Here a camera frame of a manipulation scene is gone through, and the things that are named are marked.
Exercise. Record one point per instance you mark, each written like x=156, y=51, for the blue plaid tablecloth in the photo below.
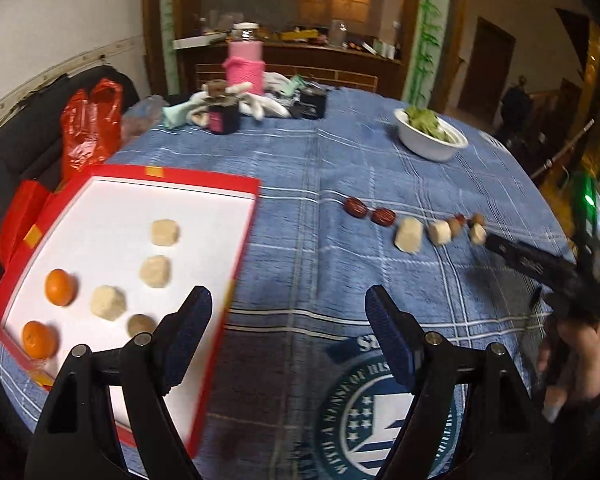
x=301, y=389

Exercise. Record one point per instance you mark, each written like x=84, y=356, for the large beige yam piece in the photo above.
x=409, y=235

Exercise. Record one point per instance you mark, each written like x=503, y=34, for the orange tangerine in tray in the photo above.
x=39, y=340

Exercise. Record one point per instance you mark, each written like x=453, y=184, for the orange tangerine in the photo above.
x=60, y=288
x=39, y=340

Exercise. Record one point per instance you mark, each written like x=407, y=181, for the black sofa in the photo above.
x=31, y=149

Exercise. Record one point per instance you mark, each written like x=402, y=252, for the black box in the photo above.
x=310, y=103

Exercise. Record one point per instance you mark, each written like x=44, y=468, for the wooden cabinet counter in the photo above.
x=333, y=66

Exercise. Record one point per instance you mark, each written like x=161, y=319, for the brown longan fruit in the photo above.
x=456, y=227
x=478, y=219

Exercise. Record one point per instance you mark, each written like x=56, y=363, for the beige yam piece small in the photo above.
x=439, y=232

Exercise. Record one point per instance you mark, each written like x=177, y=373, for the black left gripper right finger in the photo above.
x=502, y=435

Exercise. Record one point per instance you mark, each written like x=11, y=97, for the green leaves in bowl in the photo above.
x=426, y=122

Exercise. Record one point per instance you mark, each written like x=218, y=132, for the white bowl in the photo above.
x=426, y=146

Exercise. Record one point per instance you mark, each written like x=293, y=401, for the red box beside tray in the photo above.
x=28, y=202

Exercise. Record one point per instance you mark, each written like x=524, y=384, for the beige yam chunk rounded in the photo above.
x=164, y=232

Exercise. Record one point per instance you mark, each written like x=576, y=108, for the person's hand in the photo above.
x=579, y=379

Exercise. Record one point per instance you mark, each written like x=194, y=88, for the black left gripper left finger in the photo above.
x=76, y=435

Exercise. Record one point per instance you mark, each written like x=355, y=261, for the brown round fruit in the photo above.
x=140, y=323

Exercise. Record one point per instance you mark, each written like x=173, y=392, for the pink bottle knitted sleeve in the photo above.
x=244, y=61

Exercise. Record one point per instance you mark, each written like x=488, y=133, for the black jar pink label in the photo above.
x=222, y=108

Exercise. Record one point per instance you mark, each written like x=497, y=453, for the small beige yam cube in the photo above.
x=477, y=234

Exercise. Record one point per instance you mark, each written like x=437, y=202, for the red tray white inside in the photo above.
x=97, y=228

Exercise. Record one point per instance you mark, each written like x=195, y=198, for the red jujube date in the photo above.
x=383, y=216
x=355, y=207

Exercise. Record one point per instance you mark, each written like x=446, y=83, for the beige yam chunk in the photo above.
x=155, y=271

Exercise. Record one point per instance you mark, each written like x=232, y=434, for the white cloth gloves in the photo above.
x=277, y=101

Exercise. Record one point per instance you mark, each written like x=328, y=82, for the red plastic bag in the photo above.
x=91, y=127

